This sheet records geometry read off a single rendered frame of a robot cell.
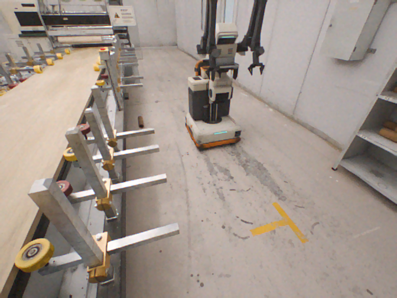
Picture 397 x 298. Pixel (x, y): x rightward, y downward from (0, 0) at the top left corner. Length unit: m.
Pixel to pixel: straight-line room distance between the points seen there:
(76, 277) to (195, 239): 0.90
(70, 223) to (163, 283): 1.08
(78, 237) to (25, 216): 0.32
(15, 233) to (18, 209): 0.11
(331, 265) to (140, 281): 1.34
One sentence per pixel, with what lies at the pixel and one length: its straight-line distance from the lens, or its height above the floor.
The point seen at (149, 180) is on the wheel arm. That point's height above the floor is 0.85.
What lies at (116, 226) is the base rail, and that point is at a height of 0.70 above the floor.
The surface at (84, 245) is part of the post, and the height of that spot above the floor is 0.96.
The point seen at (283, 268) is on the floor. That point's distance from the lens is 1.65.
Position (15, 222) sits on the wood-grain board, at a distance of 0.88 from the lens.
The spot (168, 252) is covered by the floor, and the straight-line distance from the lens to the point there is 1.60.
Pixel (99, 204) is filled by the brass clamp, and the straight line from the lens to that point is 0.84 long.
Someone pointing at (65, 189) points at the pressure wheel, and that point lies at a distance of 0.88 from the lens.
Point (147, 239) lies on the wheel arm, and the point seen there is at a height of 0.82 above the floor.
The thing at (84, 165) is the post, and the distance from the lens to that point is 0.74.
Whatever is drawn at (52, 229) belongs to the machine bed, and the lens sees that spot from 0.96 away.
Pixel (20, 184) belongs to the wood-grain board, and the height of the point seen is 0.90.
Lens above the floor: 1.44
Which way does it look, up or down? 36 degrees down
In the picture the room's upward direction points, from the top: straight up
